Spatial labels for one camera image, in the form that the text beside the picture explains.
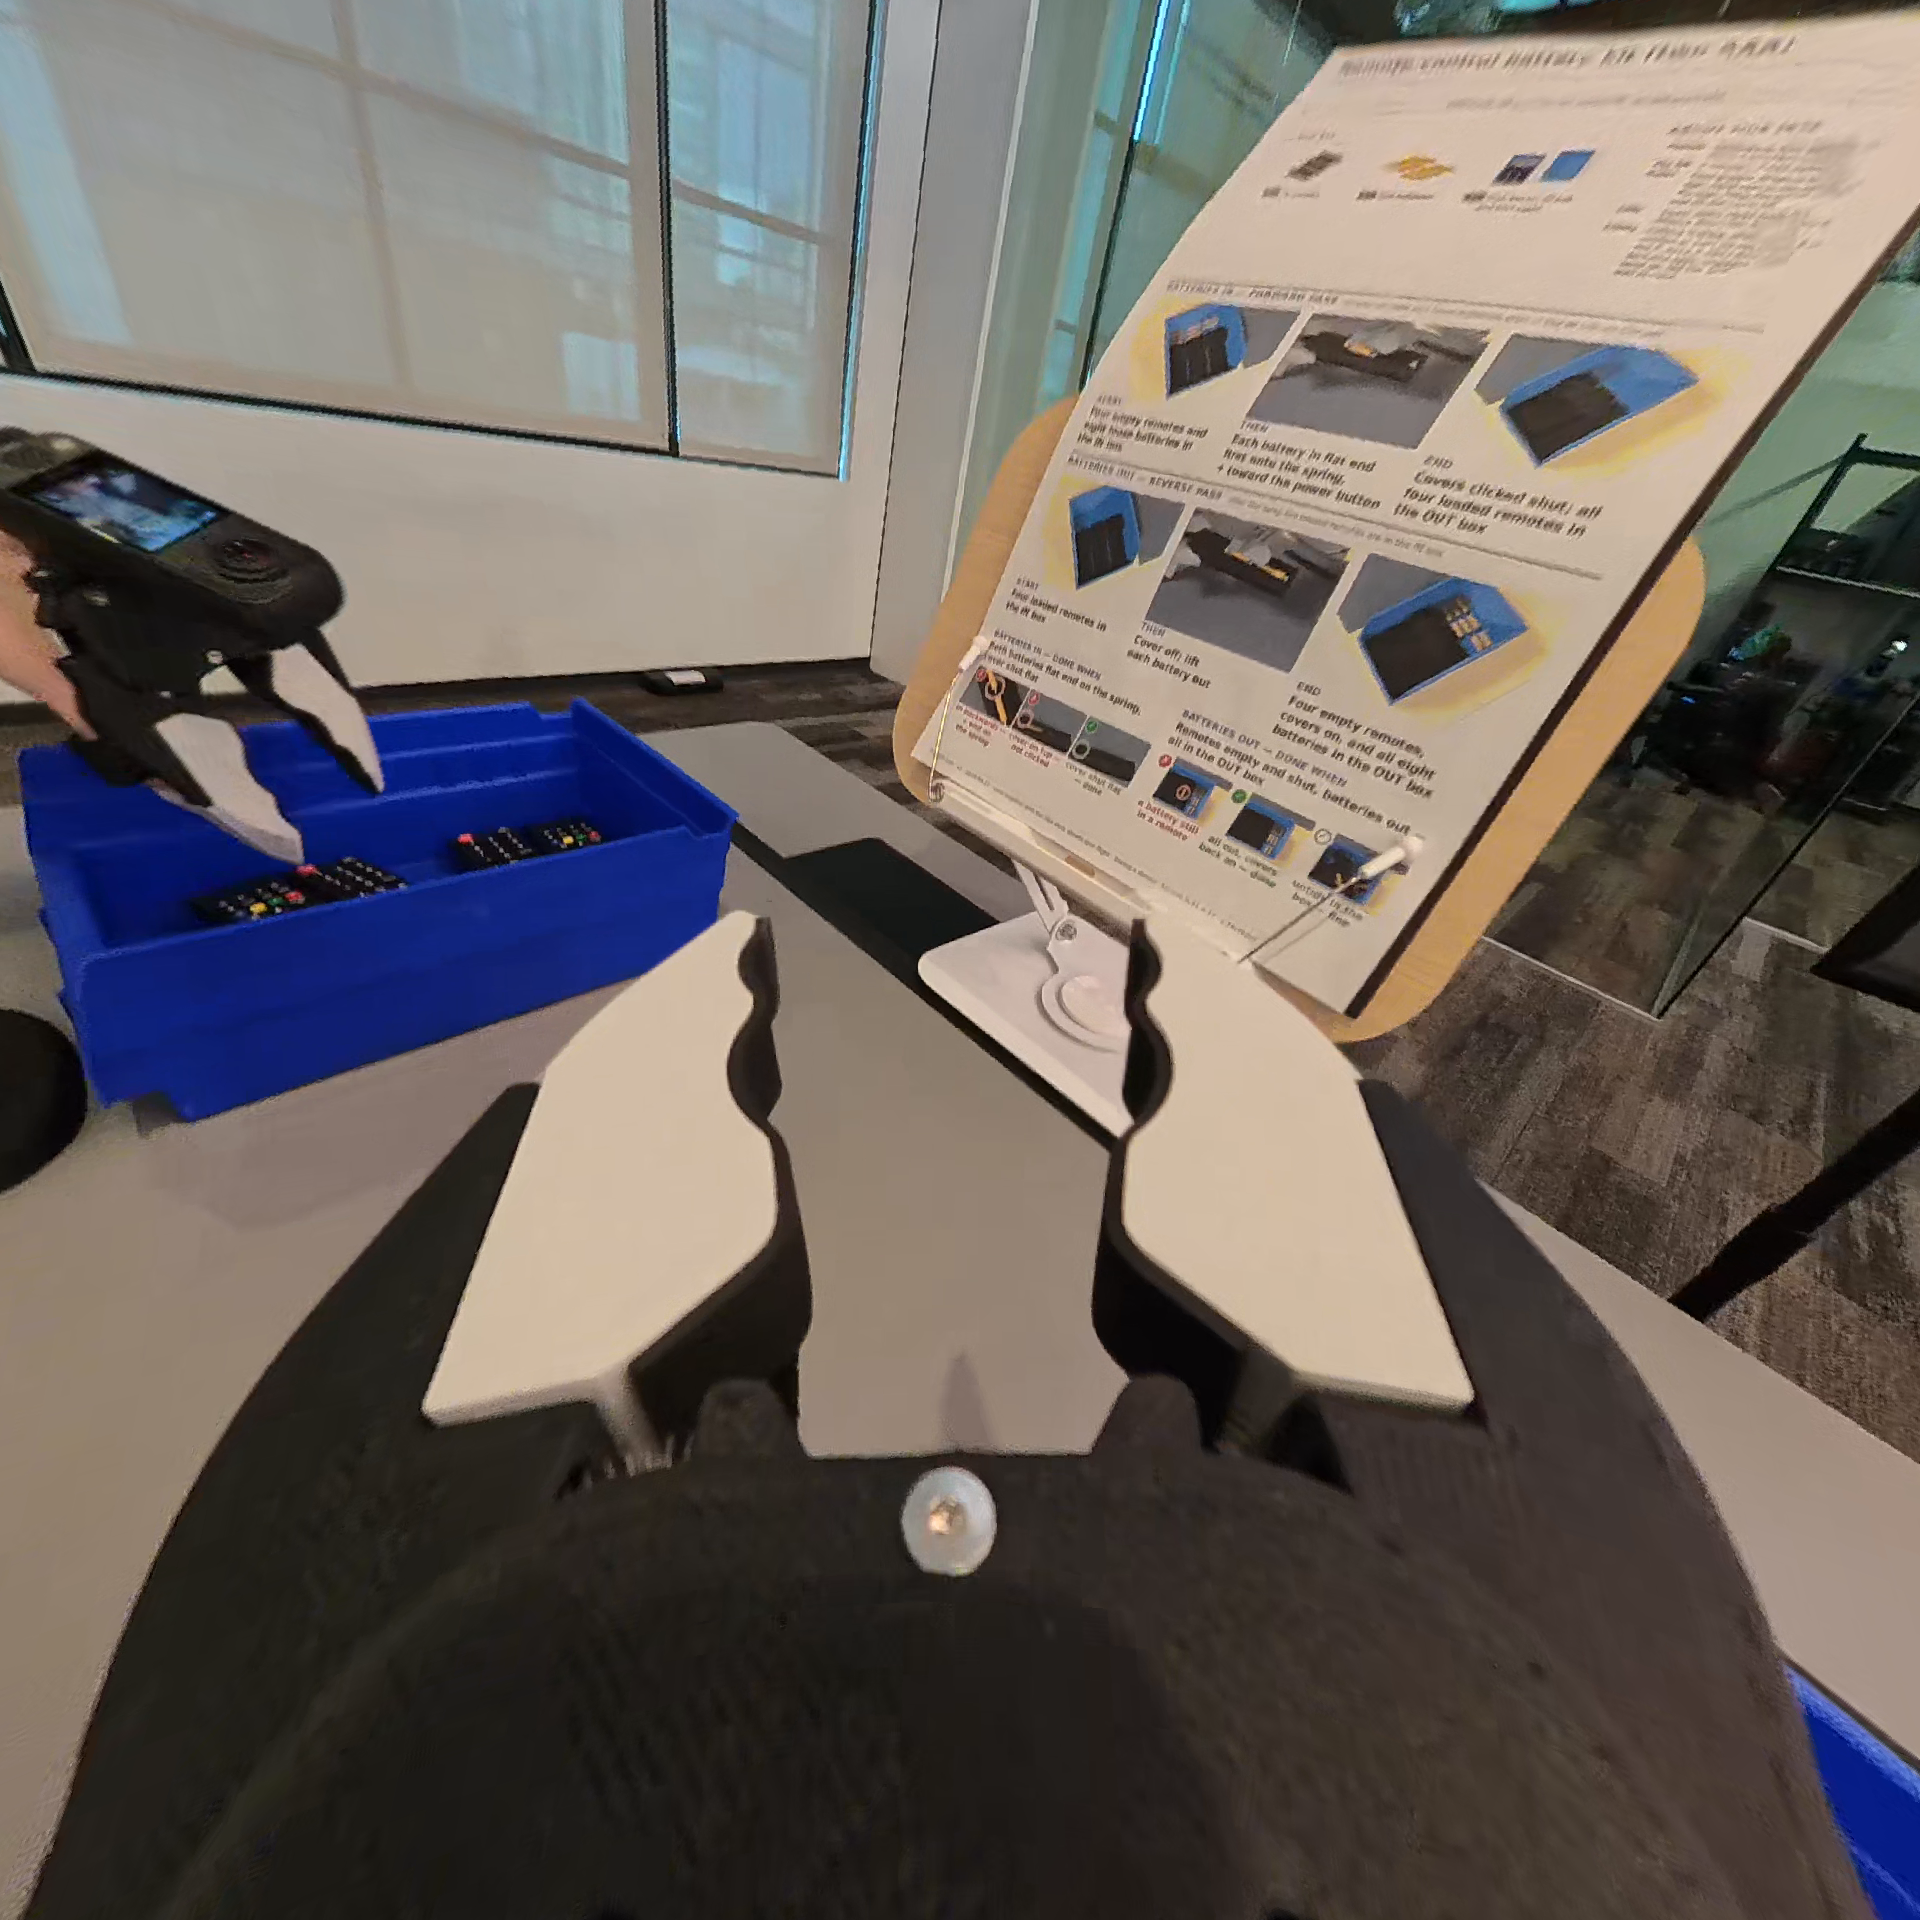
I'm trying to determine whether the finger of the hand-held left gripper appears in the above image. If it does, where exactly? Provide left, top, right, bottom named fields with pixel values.
left=237, top=630, right=389, bottom=797
left=147, top=710, right=308, bottom=865

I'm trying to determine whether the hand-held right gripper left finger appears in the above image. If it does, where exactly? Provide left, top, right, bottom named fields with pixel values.
left=423, top=909, right=818, bottom=1471

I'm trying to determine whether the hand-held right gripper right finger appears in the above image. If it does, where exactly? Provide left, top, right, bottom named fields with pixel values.
left=1088, top=918, right=1478, bottom=1461

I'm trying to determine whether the black remote control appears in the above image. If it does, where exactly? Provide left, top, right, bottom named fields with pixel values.
left=450, top=815, right=606, bottom=874
left=192, top=854, right=410, bottom=928

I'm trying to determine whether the blue plastic bin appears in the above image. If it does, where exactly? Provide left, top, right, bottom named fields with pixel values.
left=18, top=696, right=741, bottom=1125
left=1789, top=1668, right=1920, bottom=1920

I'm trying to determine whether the person's left hand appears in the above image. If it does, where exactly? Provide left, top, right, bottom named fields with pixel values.
left=0, top=540, right=96, bottom=741

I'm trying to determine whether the black office chair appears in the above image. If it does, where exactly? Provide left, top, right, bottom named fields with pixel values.
left=0, top=1007, right=90, bottom=1194

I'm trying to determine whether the white stand base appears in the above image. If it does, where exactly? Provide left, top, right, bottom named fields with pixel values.
left=919, top=856, right=1191, bottom=1137

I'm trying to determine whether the black desk mat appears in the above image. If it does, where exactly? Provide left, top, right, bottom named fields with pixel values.
left=731, top=823, right=1052, bottom=1037

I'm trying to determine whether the large glass window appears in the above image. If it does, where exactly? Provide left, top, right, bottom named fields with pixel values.
left=0, top=0, right=890, bottom=480

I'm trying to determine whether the printed instruction sheet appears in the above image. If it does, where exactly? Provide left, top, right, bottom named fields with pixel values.
left=919, top=16, right=1920, bottom=1020

